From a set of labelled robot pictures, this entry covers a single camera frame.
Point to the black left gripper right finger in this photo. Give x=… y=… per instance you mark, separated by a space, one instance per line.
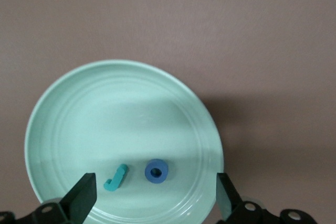
x=231 y=197

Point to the light green plate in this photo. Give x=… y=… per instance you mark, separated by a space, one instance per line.
x=118 y=119

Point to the brown table cover sheet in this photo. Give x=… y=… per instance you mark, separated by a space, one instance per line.
x=157 y=11

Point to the blue letter o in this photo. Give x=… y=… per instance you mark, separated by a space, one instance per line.
x=150 y=172

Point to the teal letter r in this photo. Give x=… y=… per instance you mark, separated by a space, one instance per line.
x=115 y=179

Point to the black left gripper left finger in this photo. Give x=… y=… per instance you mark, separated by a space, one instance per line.
x=81 y=200

